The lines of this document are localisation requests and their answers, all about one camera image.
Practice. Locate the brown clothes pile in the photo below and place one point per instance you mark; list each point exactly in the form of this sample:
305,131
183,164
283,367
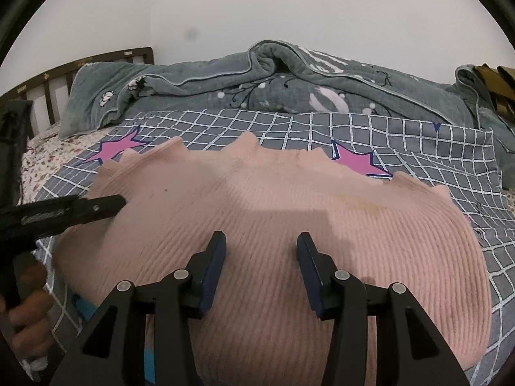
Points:
495,84

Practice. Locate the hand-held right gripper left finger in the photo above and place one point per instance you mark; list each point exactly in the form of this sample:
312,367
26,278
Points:
213,265

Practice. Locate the dark wooden headboard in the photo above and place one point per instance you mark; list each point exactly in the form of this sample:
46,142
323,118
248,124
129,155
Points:
100,58

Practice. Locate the grey-green floral quilt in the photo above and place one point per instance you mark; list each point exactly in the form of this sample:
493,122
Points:
281,88

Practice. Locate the floral bed sheet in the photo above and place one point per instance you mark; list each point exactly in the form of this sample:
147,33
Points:
40,161

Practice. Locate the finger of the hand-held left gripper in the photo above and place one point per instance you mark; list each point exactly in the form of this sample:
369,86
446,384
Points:
95,208

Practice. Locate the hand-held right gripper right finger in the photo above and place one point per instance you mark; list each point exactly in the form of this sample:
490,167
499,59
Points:
312,269

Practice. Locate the pink knitted sweater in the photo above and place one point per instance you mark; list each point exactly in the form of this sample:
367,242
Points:
281,209

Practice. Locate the person's left hand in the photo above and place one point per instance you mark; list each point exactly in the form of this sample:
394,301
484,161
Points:
30,317

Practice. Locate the grey checked star-print sheet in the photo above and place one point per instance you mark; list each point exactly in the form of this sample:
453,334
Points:
241,128

